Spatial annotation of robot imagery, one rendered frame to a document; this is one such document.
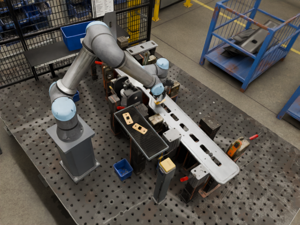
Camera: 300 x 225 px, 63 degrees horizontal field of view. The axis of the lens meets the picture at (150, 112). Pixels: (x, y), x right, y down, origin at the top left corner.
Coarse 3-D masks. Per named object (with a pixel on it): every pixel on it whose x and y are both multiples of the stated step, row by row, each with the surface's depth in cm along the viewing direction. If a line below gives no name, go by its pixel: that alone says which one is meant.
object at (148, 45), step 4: (152, 40) 228; (140, 44) 223; (144, 44) 223; (148, 44) 224; (152, 44) 224; (156, 44) 225; (128, 48) 218; (132, 48) 218; (136, 48) 218; (140, 48) 219; (144, 48) 219; (148, 48) 220; (152, 48) 222; (136, 52) 215; (140, 52) 216
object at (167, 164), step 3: (165, 159) 130; (168, 159) 130; (162, 162) 128; (165, 162) 128; (168, 162) 128; (171, 162) 129; (162, 165) 127; (165, 165) 127; (168, 165) 127; (171, 165) 128; (174, 165) 128; (165, 168) 126; (168, 168) 126; (171, 168) 127
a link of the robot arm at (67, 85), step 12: (96, 24) 117; (96, 36) 112; (84, 48) 119; (84, 60) 123; (72, 72) 127; (84, 72) 129; (60, 84) 132; (72, 84) 131; (60, 96) 131; (72, 96) 137
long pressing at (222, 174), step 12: (120, 72) 196; (168, 96) 183; (156, 108) 174; (168, 108) 175; (180, 108) 176; (168, 120) 168; (180, 120) 168; (180, 132) 162; (192, 132) 163; (192, 144) 156; (204, 144) 157; (216, 144) 158; (204, 156) 151; (216, 156) 152; (228, 156) 153; (216, 168) 146; (228, 168) 147; (216, 180) 141; (228, 180) 142
